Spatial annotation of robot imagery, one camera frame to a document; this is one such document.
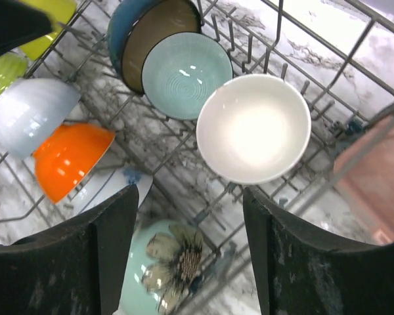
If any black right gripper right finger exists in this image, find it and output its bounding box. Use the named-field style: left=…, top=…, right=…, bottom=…
left=243, top=188, right=394, bottom=314

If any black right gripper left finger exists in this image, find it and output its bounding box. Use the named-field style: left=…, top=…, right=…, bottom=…
left=0, top=185, right=139, bottom=314

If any celadon green bowl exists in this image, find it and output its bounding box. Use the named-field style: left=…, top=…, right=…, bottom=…
left=119, top=219, right=204, bottom=314

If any blue floral bowl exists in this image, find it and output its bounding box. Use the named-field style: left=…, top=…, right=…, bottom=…
left=72, top=166, right=153, bottom=215

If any white round bowl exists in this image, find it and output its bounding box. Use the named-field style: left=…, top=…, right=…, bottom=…
left=33, top=123, right=116, bottom=203

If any beige patterned bowl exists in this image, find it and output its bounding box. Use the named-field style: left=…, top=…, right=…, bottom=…
left=196, top=74, right=311, bottom=185

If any grey bowl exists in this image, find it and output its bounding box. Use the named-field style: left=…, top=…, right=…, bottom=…
left=0, top=78, right=81, bottom=159

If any dark brown bowl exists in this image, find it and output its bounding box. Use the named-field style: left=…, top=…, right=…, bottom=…
left=106, top=0, right=201, bottom=95

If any yellow-green bowl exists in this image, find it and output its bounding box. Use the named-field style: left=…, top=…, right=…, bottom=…
left=19, top=0, right=77, bottom=61

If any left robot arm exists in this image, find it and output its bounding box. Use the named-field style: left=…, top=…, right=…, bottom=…
left=0, top=1, right=53, bottom=56

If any grey wire dish rack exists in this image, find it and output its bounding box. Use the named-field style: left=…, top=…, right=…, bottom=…
left=0, top=1, right=394, bottom=314

